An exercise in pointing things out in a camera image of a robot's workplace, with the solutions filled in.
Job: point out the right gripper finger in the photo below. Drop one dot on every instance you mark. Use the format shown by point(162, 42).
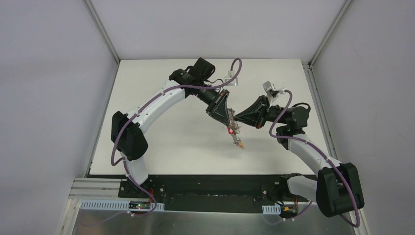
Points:
point(252, 120)
point(252, 111)

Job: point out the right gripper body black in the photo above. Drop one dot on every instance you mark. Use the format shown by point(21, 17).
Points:
point(262, 111)

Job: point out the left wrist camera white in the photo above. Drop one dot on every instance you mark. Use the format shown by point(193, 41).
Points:
point(232, 78)

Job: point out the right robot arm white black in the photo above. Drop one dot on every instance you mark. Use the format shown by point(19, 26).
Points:
point(337, 188)

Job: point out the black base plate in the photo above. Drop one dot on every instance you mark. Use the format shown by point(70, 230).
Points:
point(211, 193)

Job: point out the key organizer with red handle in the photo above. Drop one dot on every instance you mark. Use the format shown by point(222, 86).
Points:
point(233, 129)

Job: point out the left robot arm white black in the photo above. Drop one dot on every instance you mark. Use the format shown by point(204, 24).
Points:
point(128, 129)

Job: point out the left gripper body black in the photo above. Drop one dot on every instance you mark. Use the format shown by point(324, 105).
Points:
point(216, 102)

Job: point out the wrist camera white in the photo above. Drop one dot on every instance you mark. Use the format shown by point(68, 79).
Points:
point(270, 90)
point(232, 78)

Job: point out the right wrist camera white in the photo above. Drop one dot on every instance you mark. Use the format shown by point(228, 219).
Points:
point(270, 90)

